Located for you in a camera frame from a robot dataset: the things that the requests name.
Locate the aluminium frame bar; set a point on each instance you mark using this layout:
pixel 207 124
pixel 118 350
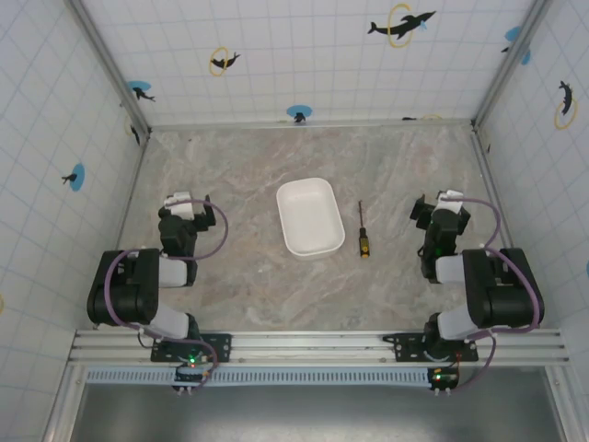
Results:
pixel 313 123

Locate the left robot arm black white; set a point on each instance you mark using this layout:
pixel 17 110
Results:
pixel 133 285

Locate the aluminium frame post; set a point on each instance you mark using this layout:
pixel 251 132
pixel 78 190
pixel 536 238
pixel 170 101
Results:
pixel 511 60
pixel 108 64

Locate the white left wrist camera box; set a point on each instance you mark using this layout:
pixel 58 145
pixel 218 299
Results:
pixel 183 205

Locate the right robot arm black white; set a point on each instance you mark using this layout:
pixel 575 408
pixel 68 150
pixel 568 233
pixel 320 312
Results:
pixel 497 290

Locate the seal on blue circle sticker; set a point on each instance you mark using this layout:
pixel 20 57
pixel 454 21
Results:
pixel 75 177
pixel 140 89
pixel 299 112

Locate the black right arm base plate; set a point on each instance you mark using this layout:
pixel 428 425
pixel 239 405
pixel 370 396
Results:
pixel 405 345

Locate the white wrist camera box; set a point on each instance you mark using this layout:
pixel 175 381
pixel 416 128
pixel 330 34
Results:
pixel 183 205
pixel 449 200

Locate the white plastic bin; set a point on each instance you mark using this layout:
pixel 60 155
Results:
pixel 309 216

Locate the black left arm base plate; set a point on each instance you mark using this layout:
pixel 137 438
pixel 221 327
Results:
pixel 221 345

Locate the grey metal panel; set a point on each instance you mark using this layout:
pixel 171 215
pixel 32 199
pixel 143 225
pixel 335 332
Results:
pixel 317 414

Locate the aluminium mounting rail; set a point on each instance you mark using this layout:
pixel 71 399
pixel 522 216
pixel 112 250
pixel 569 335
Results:
pixel 313 343

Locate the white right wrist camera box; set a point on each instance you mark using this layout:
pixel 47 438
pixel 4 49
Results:
pixel 449 200

